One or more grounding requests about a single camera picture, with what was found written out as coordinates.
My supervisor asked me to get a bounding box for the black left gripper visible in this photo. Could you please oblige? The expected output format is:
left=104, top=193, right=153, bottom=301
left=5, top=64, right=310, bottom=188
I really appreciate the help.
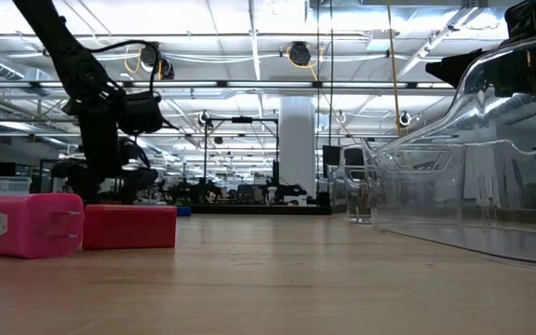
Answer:
left=61, top=86, right=126, bottom=207

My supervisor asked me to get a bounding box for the red wall charger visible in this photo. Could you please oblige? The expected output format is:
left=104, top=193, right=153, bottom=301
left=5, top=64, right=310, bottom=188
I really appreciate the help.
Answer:
left=82, top=204, right=178, bottom=251

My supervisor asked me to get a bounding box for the pink wall charger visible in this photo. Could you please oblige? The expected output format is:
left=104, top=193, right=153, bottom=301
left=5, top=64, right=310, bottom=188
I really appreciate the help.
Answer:
left=0, top=193, right=86, bottom=260

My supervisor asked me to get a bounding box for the translucent plastic storage box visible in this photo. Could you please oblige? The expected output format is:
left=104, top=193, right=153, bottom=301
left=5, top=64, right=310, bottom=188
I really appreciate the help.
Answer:
left=0, top=175, right=33, bottom=196

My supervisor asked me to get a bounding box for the clear plastic tray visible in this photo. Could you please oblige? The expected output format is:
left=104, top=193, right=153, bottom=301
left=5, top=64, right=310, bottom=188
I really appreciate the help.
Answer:
left=326, top=143, right=376, bottom=225
left=363, top=30, right=536, bottom=267

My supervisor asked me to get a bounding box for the white building column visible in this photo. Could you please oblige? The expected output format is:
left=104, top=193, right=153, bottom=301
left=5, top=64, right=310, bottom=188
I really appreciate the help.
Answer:
left=278, top=96, right=318, bottom=199

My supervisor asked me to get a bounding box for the long yellow cable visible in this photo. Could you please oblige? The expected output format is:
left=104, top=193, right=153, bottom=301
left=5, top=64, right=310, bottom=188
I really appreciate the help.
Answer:
left=385, top=0, right=404, bottom=137

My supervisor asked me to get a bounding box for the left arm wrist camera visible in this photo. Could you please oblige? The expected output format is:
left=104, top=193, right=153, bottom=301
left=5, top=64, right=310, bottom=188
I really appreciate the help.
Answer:
left=117, top=90, right=166, bottom=136

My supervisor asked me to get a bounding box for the black cable with coil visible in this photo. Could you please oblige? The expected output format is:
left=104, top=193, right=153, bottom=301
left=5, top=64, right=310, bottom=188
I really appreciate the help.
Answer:
left=328, top=0, right=335, bottom=146

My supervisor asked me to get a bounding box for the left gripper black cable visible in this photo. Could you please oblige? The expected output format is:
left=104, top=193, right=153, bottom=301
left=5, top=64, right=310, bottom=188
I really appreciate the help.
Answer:
left=88, top=39, right=163, bottom=94

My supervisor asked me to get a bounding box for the black hanging cable reel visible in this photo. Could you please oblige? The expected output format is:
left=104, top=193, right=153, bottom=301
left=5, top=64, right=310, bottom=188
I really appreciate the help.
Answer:
left=288, top=40, right=313, bottom=67
left=138, top=42, right=176, bottom=80

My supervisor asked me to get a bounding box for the black aluminium table frame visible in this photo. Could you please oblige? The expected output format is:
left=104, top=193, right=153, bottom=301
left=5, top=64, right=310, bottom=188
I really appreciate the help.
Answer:
left=188, top=204, right=332, bottom=216

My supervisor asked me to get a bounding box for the black neighbouring station frame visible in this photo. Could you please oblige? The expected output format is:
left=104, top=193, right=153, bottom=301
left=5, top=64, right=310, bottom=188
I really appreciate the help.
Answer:
left=201, top=115, right=281, bottom=206

